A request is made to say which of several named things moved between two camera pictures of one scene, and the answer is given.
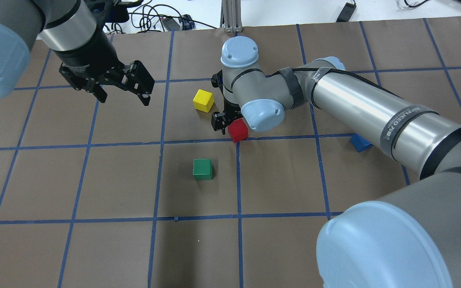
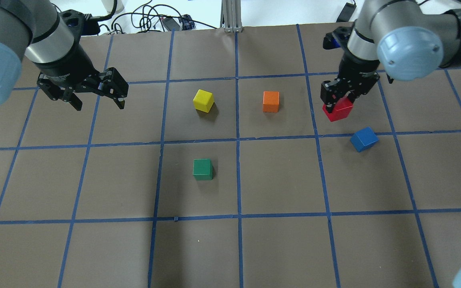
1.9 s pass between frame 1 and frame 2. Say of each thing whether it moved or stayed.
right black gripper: moved
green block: stayed
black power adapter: stayed
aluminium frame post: stayed
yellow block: stayed
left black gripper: moved
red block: moved
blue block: stayed
